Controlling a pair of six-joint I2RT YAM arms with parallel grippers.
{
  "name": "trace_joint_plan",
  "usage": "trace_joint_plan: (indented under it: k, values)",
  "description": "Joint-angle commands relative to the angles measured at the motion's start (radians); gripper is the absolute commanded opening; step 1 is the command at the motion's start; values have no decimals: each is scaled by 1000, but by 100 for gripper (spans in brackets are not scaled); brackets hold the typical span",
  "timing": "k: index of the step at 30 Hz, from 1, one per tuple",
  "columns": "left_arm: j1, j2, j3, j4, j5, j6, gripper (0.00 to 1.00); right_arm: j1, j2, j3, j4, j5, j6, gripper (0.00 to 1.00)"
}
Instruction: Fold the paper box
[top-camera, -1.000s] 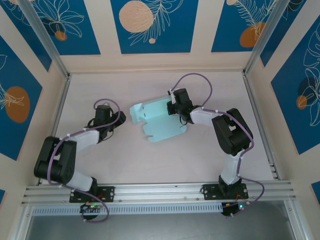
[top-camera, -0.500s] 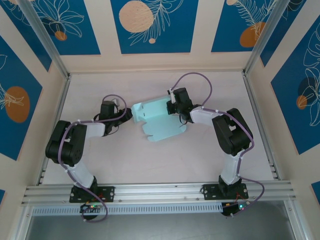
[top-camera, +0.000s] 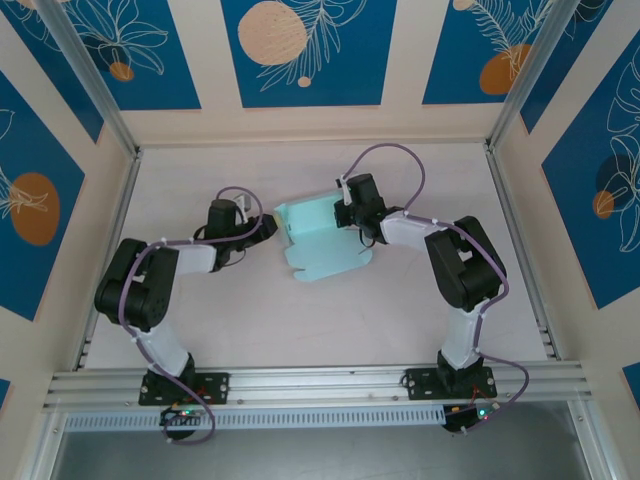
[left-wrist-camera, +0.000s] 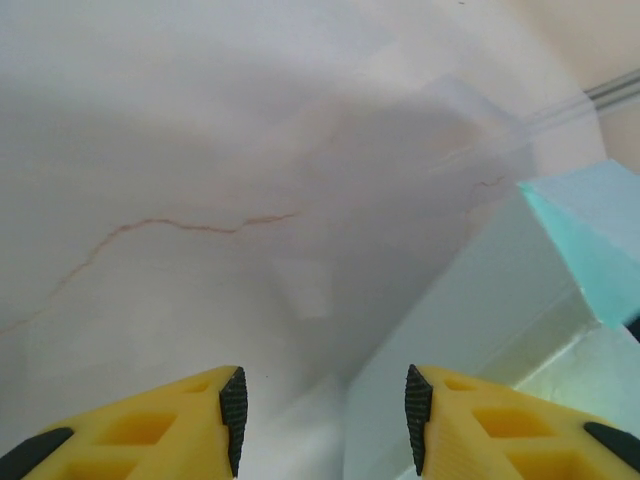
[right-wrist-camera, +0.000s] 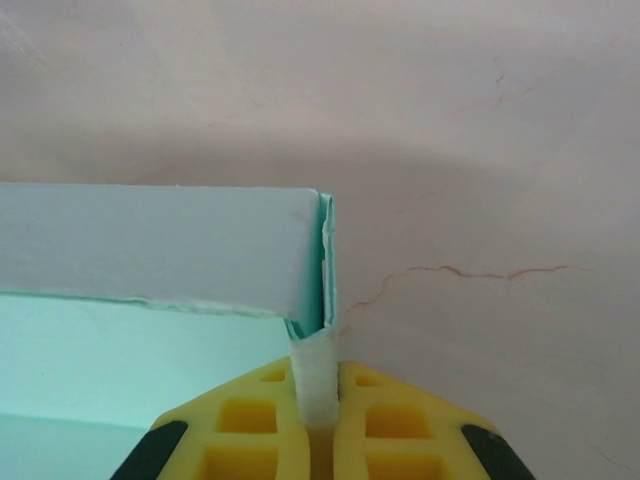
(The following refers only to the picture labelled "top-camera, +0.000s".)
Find blue floral wall panel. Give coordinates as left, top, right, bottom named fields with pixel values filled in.
left=422, top=0, right=557, bottom=106
left=0, top=71, right=86, bottom=322
left=542, top=49, right=640, bottom=311
left=0, top=0, right=105, bottom=145
left=519, top=0, right=640, bottom=135
left=58, top=0, right=202, bottom=112

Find aluminium side rail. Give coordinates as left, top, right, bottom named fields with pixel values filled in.
left=485, top=143, right=560, bottom=362
left=72, top=148, right=144, bottom=372

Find blue wall panel beige circle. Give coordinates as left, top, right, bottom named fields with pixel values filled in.
left=221, top=0, right=399, bottom=109

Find light blue paper box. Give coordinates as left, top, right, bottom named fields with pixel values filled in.
left=273, top=189, right=374, bottom=285

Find aluminium rail beam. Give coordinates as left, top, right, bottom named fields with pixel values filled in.
left=42, top=362, right=594, bottom=412

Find aluminium frame post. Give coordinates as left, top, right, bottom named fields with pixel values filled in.
left=35, top=0, right=142, bottom=157
left=485, top=0, right=594, bottom=152

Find black base plate right arm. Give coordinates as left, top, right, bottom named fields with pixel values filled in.
left=405, top=365, right=499, bottom=401

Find white slotted cable duct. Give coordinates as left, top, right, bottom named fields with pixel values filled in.
left=64, top=405, right=446, bottom=432

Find black base plate left arm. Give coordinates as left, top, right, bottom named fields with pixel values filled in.
left=138, top=370, right=231, bottom=406

